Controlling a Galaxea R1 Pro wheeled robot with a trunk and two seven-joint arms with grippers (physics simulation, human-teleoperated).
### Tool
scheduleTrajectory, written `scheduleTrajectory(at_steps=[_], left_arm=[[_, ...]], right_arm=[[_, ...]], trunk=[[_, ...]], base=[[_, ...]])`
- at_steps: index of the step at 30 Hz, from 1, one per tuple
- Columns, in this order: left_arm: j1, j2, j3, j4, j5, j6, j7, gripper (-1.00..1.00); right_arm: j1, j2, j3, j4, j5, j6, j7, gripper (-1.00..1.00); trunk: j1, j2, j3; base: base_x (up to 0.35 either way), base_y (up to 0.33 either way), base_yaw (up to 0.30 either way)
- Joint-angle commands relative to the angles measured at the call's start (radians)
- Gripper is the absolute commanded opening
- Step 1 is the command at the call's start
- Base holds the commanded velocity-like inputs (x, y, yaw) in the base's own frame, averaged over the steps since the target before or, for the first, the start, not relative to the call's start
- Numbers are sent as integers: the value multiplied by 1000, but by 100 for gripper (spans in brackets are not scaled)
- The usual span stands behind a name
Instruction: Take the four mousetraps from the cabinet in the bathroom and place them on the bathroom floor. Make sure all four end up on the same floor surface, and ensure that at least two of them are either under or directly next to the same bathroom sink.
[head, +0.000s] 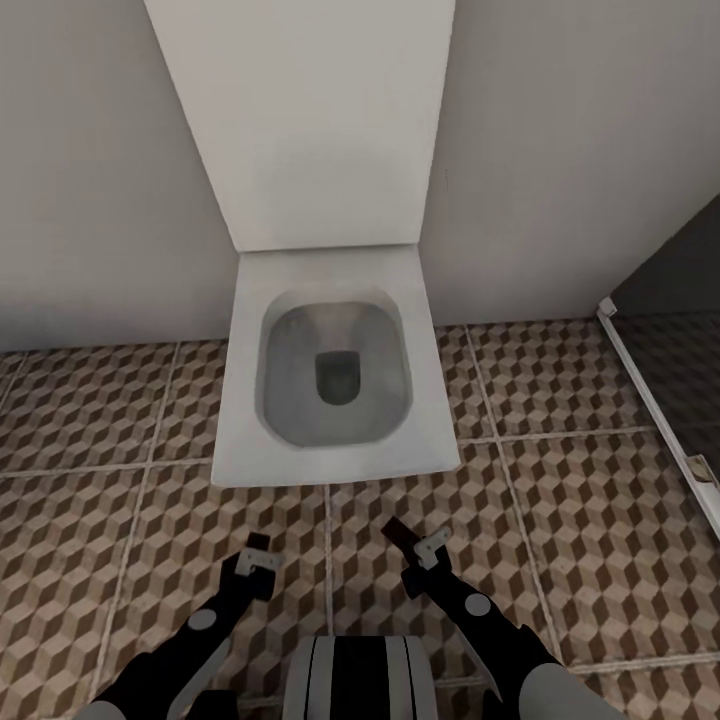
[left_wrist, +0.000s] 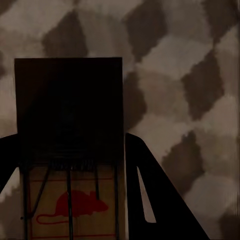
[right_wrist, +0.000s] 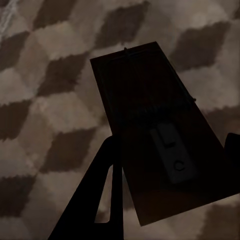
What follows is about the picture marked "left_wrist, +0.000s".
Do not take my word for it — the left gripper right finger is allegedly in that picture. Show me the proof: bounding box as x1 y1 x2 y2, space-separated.
125 133 210 240

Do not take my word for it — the mousetrap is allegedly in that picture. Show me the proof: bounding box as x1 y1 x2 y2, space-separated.
14 57 126 240

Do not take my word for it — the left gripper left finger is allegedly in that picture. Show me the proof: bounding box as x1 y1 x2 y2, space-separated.
0 134 21 193

